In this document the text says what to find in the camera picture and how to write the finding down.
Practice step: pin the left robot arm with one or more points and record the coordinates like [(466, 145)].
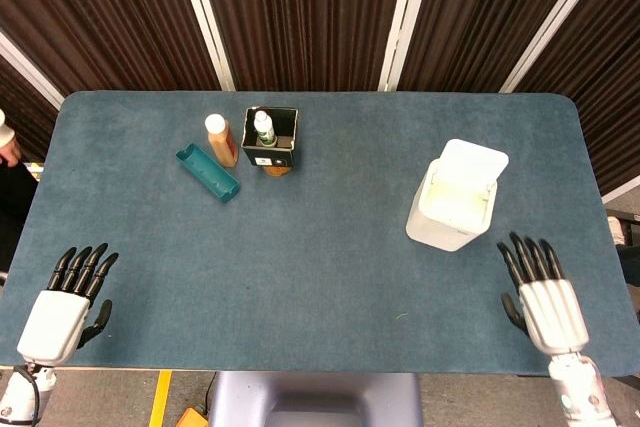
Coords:
[(22, 394)]

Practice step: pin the white plastic hinged lid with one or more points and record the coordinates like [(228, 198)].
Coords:
[(471, 162)]

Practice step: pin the green bottle white cap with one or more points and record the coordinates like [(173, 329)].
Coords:
[(263, 128)]

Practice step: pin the person in black clothes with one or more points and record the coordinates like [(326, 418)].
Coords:
[(10, 192)]

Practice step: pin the orange floor pedal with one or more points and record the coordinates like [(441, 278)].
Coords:
[(192, 418)]

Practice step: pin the white plastic bin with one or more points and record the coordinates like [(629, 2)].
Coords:
[(447, 209)]

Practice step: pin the orange bottle white cap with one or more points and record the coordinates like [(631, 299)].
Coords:
[(221, 141)]

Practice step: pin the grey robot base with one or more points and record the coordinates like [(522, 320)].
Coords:
[(315, 399)]

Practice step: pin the brown round object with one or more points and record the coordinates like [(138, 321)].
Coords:
[(276, 171)]

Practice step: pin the black cardboard box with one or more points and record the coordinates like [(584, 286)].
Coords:
[(272, 139)]

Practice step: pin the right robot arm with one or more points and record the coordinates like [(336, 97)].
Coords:
[(580, 387)]

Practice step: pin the yellow floor tape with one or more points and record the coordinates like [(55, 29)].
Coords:
[(160, 398)]

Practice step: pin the blue table mat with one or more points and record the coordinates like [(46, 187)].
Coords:
[(300, 247)]

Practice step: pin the teal plastic tray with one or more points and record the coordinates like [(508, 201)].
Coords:
[(207, 172)]

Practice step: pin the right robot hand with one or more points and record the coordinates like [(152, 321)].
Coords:
[(551, 314)]

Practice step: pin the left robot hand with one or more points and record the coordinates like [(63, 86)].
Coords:
[(52, 319)]

